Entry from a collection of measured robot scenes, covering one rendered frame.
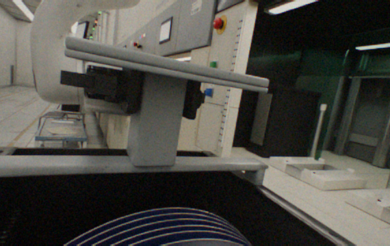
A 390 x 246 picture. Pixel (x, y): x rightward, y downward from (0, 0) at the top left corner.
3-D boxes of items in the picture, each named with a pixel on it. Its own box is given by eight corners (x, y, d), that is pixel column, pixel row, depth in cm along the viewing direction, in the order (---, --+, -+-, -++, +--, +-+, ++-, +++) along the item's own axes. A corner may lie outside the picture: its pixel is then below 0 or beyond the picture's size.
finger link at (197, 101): (189, 111, 25) (222, 123, 19) (161, 108, 23) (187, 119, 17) (194, 81, 24) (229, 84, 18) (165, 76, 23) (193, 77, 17)
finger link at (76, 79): (117, 89, 28) (150, 96, 24) (42, 80, 21) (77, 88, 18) (118, 78, 27) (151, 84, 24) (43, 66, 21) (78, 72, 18)
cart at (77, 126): (37, 153, 301) (40, 116, 295) (84, 153, 327) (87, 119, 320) (25, 186, 218) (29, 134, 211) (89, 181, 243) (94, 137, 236)
